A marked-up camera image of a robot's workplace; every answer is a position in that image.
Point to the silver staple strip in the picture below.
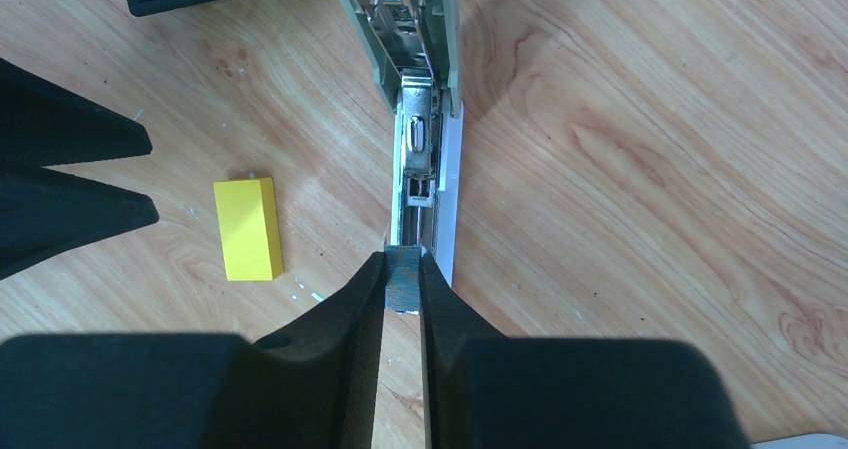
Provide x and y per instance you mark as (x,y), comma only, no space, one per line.
(402,287)

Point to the yellow rectangular block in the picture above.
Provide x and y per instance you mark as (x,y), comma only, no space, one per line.
(249,229)

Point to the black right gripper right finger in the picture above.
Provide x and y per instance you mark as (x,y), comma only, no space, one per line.
(485,389)

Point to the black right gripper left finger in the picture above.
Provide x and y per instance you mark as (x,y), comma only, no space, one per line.
(309,384)

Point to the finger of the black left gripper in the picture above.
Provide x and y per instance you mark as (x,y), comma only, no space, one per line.
(43,124)
(45,213)

